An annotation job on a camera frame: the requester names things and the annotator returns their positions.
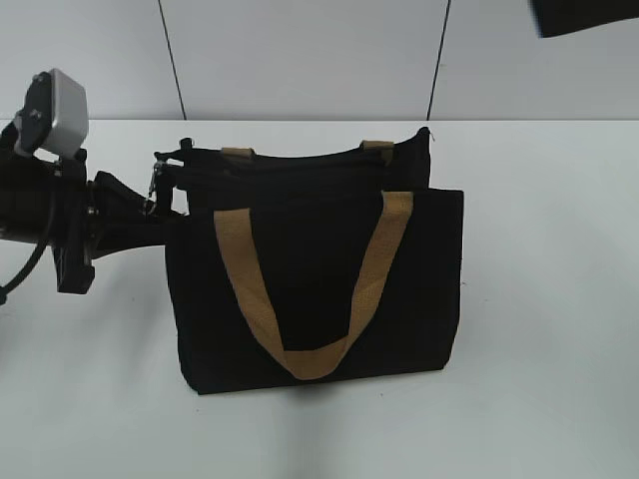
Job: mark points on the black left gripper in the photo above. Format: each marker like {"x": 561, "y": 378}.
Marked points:
{"x": 104, "y": 216}

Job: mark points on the black tote bag tan handles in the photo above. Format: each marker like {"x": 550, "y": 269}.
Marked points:
{"x": 314, "y": 269}

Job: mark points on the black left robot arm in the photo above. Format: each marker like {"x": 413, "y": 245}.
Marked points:
{"x": 55, "y": 207}

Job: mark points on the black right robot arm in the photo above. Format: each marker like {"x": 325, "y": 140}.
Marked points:
{"x": 561, "y": 13}

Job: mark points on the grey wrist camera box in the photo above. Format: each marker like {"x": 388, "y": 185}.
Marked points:
{"x": 54, "y": 116}

